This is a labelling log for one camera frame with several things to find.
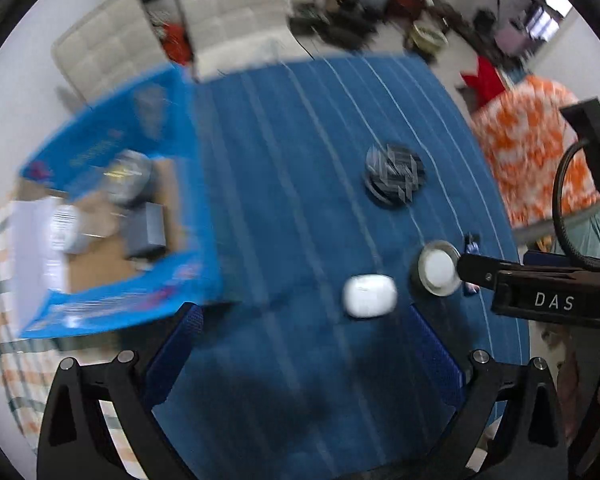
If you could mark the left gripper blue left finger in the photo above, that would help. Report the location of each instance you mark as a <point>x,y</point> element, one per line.
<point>75,442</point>

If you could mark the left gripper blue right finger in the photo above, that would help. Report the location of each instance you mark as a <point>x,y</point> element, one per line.
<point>529,442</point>

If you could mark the small dark glass bottle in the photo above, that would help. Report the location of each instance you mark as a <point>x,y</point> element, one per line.
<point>471,247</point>

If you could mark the white oval earbud case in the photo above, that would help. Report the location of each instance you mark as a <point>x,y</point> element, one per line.
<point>369,296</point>

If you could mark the black patterned round compact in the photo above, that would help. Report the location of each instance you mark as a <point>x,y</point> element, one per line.
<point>393,174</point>

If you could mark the clear acrylic cube box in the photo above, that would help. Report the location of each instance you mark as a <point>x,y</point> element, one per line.
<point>143,232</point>

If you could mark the silver metal tin can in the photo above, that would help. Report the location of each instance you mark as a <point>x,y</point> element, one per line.
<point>130,180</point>

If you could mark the white round jar green logo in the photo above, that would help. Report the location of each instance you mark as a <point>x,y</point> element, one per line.
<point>66,231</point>

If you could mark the plaid checked cloth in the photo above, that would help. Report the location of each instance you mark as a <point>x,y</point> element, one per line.
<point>27,366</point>

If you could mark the orange floral cushion chair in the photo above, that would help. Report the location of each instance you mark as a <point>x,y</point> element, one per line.
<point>523,136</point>

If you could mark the blue cardboard box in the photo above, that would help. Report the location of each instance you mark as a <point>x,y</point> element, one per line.
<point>59,295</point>

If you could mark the red cloth item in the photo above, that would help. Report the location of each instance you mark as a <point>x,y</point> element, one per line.
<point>486,82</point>

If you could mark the blue striped tablecloth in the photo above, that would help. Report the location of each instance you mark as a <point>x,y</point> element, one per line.
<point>283,384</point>

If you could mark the black weight bench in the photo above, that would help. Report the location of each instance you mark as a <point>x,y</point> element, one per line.
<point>354,21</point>

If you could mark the left white padded chair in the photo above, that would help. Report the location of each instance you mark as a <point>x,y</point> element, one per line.
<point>109,46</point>

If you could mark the white padded chair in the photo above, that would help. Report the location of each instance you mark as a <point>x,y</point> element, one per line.
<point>109,46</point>
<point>231,35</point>

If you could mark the red plastic bag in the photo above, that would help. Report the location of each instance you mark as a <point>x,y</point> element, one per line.
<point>175,44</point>

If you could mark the right white padded chair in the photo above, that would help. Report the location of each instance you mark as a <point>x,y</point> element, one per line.
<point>231,35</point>

